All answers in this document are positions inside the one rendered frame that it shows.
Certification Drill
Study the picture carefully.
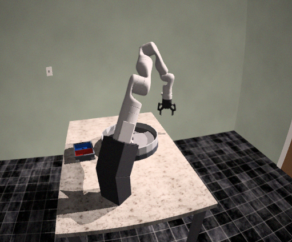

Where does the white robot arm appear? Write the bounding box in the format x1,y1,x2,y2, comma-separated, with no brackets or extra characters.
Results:
113,42,174,143

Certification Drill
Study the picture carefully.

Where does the grey divided bin with blue and red compartments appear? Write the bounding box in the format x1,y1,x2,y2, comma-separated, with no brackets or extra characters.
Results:
73,141,96,163

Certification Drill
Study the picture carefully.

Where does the grey round turntable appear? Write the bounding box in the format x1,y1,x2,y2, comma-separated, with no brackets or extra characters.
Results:
101,122,158,161

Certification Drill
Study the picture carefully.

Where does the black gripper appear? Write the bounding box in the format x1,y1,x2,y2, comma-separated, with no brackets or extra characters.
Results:
158,99,176,116

